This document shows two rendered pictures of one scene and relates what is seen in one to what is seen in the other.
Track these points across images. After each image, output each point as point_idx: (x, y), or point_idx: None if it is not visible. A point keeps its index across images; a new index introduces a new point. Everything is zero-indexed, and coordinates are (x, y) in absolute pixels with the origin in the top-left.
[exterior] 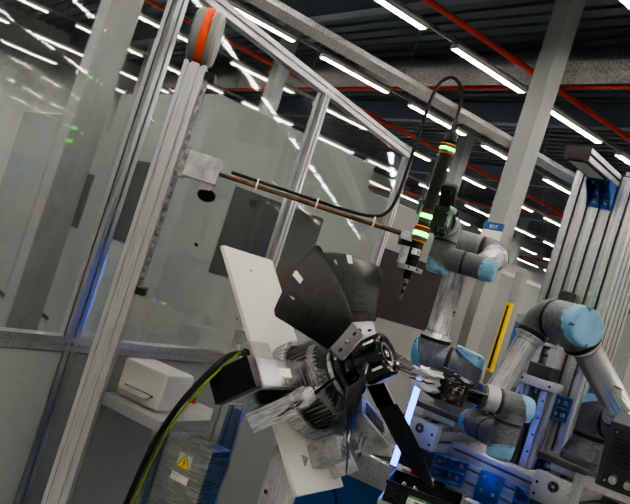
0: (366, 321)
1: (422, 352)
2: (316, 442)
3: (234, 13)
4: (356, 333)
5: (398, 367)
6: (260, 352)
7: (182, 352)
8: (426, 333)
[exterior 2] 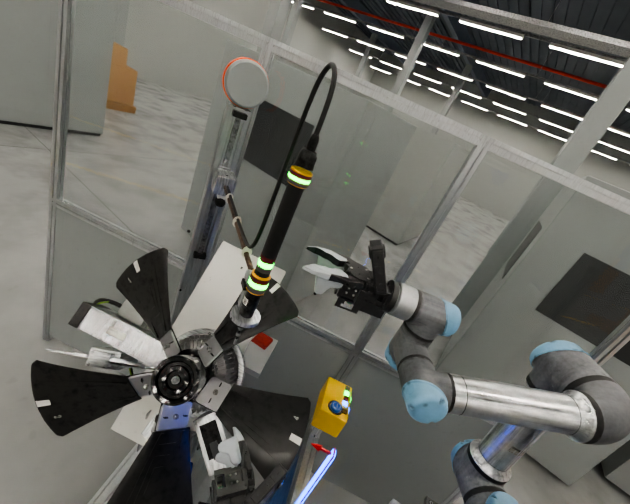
0: (220, 346)
1: (457, 459)
2: None
3: (322, 66)
4: (174, 343)
5: (178, 402)
6: (127, 311)
7: None
8: (472, 443)
